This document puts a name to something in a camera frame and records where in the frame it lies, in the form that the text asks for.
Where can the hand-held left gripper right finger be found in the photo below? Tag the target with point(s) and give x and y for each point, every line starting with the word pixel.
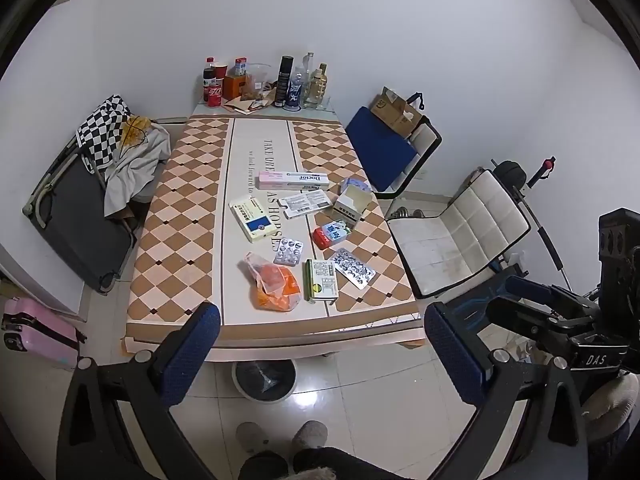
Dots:
pixel 455 355

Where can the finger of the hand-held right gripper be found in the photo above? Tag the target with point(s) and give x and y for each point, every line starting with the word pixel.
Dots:
pixel 520 316
pixel 530 287

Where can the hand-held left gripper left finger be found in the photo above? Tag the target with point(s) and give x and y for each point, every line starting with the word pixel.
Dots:
pixel 192 350

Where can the white round trash bin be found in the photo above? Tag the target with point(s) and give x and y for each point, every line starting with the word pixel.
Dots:
pixel 240 387

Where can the large silver blister pack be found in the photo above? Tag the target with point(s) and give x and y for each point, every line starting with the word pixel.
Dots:
pixel 354 267

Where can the white printed leaflet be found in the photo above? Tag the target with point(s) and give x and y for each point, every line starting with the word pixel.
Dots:
pixel 305 203

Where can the person's right forearm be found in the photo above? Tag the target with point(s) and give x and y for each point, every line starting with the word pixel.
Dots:
pixel 617 397

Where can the black base with blue line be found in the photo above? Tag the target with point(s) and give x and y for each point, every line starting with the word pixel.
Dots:
pixel 470 312

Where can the black bin liner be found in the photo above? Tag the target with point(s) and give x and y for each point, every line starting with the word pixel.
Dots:
pixel 265 380

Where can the white padded chair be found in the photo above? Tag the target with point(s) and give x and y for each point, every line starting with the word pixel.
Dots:
pixel 450 240

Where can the orange plastic bag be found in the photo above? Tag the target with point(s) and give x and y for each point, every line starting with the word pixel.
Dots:
pixel 275 285

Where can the grey fluffy slipper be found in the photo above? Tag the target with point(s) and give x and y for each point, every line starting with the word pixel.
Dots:
pixel 254 437
pixel 309 435

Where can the person's left leg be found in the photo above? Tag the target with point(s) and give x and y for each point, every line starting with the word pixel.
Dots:
pixel 262 467

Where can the person's leg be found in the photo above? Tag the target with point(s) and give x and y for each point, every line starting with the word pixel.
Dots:
pixel 340 465
pixel 262 467

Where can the small silver blister pack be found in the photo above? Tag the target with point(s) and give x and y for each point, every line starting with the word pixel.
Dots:
pixel 289 251

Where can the diamond patterned tablecloth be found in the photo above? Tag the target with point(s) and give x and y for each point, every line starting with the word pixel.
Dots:
pixel 190 210

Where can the white blue medicine box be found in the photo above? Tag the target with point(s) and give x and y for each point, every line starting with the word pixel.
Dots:
pixel 252 220

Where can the green white medicine box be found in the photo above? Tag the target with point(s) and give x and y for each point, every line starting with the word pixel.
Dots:
pixel 320 282

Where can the metal dumbbell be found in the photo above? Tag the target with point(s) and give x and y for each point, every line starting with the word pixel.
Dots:
pixel 400 213

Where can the pink suitcase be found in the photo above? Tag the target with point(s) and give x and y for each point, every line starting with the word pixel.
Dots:
pixel 40 330

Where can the person's right leg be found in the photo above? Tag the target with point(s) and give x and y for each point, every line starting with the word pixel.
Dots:
pixel 340 465

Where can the red blue small box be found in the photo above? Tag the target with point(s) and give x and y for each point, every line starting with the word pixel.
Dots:
pixel 330 234

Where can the open white carton box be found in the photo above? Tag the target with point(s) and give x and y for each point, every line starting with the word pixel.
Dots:
pixel 350 210

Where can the grey white garment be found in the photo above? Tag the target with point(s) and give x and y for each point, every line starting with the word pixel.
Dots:
pixel 135 165

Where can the pink long box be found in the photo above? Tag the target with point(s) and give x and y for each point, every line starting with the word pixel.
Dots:
pixel 292 180

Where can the light blue packet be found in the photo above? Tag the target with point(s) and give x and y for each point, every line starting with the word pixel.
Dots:
pixel 357 183

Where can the blue padded chair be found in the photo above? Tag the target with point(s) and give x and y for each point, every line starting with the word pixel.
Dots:
pixel 380 150

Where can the brown cardboard box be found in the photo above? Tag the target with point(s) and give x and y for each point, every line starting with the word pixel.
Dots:
pixel 395 110

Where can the yellow mesh bag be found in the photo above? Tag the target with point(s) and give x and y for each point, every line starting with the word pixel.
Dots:
pixel 135 130

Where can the black white checkered cloth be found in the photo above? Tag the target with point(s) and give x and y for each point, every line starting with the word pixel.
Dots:
pixel 102 130

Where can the brown paper envelopes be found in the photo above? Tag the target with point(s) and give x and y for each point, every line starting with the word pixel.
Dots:
pixel 245 102

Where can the cola bottle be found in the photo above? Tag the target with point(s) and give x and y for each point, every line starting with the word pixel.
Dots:
pixel 212 91

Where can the orange box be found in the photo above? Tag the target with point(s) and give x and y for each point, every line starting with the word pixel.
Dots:
pixel 234 87

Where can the clear plastic snack bag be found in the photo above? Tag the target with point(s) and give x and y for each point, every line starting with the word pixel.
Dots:
pixel 256 82

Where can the blue label water bottle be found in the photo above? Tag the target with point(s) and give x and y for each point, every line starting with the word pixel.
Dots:
pixel 295 92

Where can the red cup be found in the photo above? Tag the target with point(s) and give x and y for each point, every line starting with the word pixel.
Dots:
pixel 220 72

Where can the black spray can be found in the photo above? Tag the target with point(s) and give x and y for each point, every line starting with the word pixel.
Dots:
pixel 284 80

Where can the gold cap glass bottle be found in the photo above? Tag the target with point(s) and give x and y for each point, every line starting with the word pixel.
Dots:
pixel 316 87

